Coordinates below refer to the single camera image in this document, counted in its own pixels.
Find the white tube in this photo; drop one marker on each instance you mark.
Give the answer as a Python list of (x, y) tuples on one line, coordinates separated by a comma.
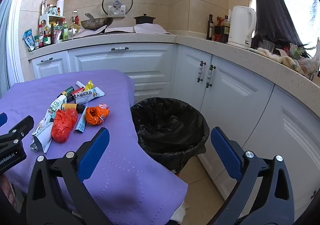
[(80, 83)]

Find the white blue milk powder packet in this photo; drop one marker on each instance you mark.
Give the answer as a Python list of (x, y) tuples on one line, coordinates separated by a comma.
[(87, 96)]

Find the black pot with lid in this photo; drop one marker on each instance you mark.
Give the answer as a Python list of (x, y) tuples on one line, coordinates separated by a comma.
[(144, 19)]

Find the glass cup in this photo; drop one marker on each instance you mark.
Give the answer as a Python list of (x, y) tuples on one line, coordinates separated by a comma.
[(268, 45)]

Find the purple tablecloth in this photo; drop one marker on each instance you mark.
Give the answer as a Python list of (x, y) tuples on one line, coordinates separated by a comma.
[(125, 165)]

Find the teal white stick sachet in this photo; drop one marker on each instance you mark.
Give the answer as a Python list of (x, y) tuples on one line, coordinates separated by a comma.
[(81, 122)]

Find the green white wrapper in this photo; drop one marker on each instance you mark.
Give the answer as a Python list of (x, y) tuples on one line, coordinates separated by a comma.
[(57, 105)]

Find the orange wrapper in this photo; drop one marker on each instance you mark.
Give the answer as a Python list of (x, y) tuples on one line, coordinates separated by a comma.
[(70, 107)]

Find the dark curtain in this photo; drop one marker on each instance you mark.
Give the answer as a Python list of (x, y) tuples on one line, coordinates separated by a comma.
[(272, 2)]

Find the large white packet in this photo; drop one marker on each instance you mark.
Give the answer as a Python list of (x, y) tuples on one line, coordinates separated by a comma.
[(42, 137)]

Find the white door frame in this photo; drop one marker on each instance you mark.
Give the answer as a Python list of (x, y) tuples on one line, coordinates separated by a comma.
[(12, 40)]

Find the small pink wrapper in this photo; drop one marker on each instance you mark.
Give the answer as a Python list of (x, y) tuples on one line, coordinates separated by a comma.
[(103, 106)]

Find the bright window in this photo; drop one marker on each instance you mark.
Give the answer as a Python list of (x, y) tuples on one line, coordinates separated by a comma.
[(300, 2)]

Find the bin with black bag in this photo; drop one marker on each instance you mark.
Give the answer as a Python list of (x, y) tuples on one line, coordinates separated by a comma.
[(170, 125)]

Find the dark sauce bottle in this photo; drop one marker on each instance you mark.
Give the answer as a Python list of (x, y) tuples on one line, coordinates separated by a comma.
[(225, 30)]

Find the white electric kettle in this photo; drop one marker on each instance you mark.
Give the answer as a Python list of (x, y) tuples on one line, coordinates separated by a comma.
[(240, 27)]

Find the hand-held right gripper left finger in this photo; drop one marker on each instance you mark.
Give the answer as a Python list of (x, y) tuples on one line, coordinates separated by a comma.
[(96, 145)]

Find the yellow wrapper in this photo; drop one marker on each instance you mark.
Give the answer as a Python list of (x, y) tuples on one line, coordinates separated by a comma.
[(88, 86)]

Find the red plastic bag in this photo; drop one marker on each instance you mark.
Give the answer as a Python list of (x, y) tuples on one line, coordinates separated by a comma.
[(63, 125)]

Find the orange plastic bag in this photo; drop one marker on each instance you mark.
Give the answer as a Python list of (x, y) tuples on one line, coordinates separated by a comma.
[(93, 115)]

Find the clear cooking oil bottle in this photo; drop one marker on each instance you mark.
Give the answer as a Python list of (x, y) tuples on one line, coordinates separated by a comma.
[(74, 26)]

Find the white cloth over stove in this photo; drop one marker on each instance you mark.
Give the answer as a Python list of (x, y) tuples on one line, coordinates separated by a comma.
[(150, 28)]

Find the crumpled plastic bags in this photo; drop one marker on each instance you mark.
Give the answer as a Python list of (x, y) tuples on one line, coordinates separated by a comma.
[(307, 65)]

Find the glass pot lid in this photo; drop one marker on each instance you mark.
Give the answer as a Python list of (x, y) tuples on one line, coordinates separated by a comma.
[(117, 3)]

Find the dark olive oil bottle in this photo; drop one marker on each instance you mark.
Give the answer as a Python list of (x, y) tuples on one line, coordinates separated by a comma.
[(210, 28)]

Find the white spice rack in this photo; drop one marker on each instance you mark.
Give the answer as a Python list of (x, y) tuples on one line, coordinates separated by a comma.
[(53, 17)]

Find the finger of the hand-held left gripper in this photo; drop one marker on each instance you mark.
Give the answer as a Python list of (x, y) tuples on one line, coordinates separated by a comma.
[(22, 125), (2, 119)]

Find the steel wok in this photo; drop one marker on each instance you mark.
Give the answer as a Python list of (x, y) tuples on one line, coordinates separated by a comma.
[(96, 23)]

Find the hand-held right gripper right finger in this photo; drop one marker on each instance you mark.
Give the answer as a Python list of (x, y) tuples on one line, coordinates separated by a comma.
[(225, 150)]

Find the paper towel roll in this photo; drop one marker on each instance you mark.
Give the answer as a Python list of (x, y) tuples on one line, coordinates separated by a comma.
[(60, 6)]

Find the wide white cabinet front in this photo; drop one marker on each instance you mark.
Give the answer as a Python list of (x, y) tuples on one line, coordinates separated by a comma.
[(120, 65)]

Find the small white cabinet door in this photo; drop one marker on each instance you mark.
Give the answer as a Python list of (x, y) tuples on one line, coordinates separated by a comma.
[(55, 70)]

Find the beige cloth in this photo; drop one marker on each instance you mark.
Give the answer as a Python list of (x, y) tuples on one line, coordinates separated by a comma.
[(282, 60)]

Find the group of condiment bottles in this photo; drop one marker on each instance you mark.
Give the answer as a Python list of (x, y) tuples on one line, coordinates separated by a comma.
[(47, 37)]

